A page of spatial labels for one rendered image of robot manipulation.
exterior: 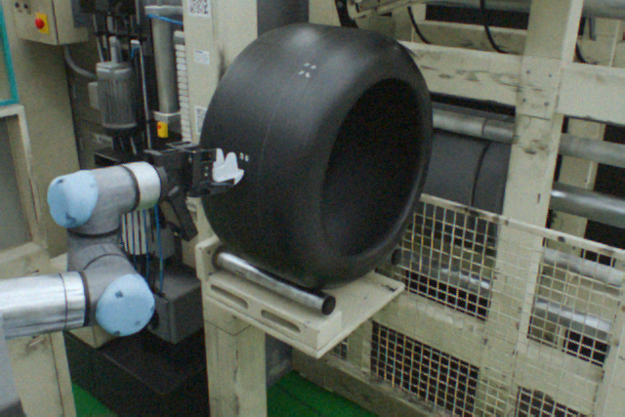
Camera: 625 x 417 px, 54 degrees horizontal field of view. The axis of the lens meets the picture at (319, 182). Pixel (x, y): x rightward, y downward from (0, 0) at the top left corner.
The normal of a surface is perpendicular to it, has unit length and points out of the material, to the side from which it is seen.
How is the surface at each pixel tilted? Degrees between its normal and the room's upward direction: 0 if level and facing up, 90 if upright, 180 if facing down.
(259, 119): 60
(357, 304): 0
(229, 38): 90
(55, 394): 90
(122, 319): 90
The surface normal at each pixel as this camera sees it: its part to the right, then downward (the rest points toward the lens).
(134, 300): 0.56, 0.31
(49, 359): 0.79, 0.24
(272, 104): -0.48, -0.35
